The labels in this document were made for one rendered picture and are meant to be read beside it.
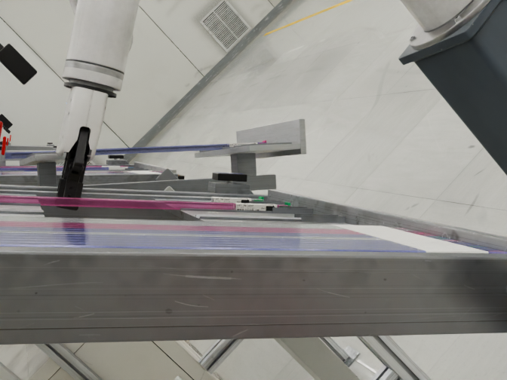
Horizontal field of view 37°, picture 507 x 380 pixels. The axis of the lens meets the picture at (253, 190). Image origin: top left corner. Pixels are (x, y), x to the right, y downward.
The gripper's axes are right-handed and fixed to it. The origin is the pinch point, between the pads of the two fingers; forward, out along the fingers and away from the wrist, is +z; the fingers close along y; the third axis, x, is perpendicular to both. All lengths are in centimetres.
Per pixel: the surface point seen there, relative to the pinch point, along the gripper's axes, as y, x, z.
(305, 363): -30, 56, 27
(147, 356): -85, 36, 43
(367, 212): 29.2, 32.1, -6.2
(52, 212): -8.0, -1.2, 3.6
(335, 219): 23.3, 31.0, -4.5
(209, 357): -81, 51, 40
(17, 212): 23.1, -6.9, 1.8
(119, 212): -8.0, 8.8, 1.8
